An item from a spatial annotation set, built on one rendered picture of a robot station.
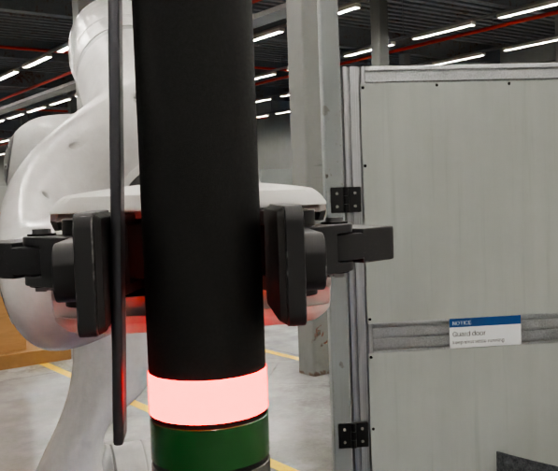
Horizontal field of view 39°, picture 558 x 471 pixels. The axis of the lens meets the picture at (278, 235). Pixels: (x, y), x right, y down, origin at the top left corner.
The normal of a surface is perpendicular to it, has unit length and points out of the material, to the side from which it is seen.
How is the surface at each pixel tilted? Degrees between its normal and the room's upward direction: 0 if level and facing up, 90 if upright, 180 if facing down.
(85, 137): 78
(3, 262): 90
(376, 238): 90
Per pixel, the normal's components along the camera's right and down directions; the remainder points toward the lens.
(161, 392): -0.70, 0.06
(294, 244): 0.11, 0.06
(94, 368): -0.30, -0.08
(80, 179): 0.82, -0.07
